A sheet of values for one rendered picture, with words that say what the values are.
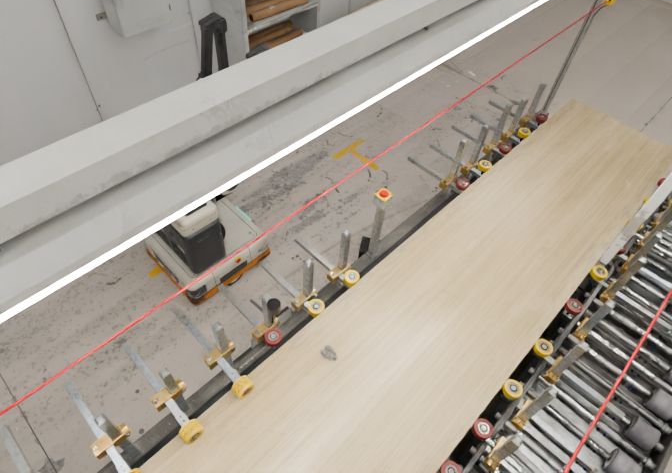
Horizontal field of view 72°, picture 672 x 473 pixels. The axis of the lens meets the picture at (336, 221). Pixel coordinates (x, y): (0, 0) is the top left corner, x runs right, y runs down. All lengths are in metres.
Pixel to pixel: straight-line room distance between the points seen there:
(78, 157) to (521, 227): 2.48
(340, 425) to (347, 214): 2.13
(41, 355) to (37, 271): 2.84
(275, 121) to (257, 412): 1.48
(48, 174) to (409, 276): 1.99
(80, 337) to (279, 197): 1.76
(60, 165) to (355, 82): 0.53
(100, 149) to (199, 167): 0.15
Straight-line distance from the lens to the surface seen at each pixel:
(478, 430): 2.18
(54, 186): 0.67
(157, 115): 0.73
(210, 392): 2.36
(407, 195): 4.07
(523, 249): 2.75
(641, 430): 2.57
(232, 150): 0.78
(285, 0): 4.63
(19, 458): 2.23
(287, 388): 2.12
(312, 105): 0.87
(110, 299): 3.60
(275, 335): 2.21
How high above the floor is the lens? 2.89
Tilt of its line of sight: 50 degrees down
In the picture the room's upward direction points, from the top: 5 degrees clockwise
